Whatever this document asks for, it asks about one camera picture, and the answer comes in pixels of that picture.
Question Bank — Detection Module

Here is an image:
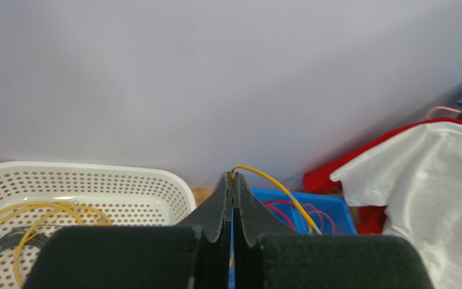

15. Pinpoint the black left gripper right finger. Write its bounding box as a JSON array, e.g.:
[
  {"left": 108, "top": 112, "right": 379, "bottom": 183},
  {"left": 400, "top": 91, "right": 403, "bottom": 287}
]
[{"left": 233, "top": 173, "right": 432, "bottom": 288}]

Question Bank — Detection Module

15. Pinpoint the thick yellow ethernet cable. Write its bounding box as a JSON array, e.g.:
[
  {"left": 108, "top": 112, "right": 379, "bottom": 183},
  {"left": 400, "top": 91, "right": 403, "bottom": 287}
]
[{"left": 0, "top": 202, "right": 113, "bottom": 289}]

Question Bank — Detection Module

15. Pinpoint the thin dark red wire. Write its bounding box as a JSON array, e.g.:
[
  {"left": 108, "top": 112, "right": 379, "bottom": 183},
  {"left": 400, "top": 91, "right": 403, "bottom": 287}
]
[{"left": 303, "top": 202, "right": 340, "bottom": 235}]

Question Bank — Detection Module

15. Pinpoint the blue divided bin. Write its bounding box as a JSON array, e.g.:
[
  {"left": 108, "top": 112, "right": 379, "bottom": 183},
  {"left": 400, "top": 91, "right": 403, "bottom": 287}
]
[{"left": 252, "top": 187, "right": 357, "bottom": 235}]

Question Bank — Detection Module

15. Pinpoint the red garment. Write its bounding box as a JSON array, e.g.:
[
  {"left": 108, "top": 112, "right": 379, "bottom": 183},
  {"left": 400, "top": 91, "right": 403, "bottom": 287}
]
[{"left": 303, "top": 118, "right": 462, "bottom": 242}]

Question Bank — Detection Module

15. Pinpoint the white oval basket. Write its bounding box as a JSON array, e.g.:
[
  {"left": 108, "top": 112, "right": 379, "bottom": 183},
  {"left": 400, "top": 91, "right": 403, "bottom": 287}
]
[{"left": 0, "top": 161, "right": 196, "bottom": 288}]

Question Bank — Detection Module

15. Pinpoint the white t-shirt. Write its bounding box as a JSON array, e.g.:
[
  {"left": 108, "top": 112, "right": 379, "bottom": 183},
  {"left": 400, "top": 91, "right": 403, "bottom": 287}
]
[{"left": 330, "top": 121, "right": 462, "bottom": 288}]

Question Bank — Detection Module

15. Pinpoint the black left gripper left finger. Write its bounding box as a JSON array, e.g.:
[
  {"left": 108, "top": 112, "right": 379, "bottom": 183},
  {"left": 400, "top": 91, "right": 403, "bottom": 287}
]
[{"left": 23, "top": 172, "right": 232, "bottom": 288}]

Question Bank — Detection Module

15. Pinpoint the thin yellow wire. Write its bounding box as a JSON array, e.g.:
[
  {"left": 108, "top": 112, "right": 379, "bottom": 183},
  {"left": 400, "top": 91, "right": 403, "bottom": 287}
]
[{"left": 230, "top": 164, "right": 323, "bottom": 235}]

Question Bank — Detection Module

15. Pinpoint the black coil in oval basket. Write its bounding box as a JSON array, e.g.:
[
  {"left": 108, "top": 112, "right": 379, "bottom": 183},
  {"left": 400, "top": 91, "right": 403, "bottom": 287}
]
[{"left": 0, "top": 226, "right": 49, "bottom": 253}]

